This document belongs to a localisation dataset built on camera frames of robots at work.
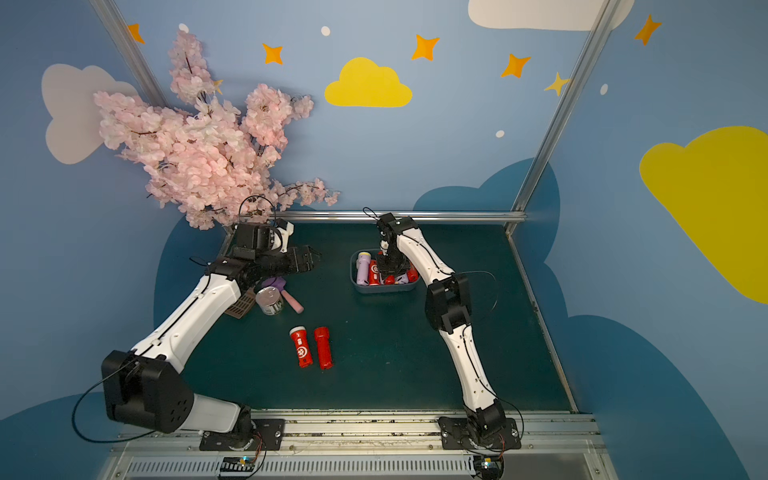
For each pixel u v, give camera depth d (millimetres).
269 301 931
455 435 744
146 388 406
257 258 627
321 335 886
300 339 880
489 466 735
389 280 970
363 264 1011
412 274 984
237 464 732
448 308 642
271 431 746
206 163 664
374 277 1011
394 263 885
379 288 1006
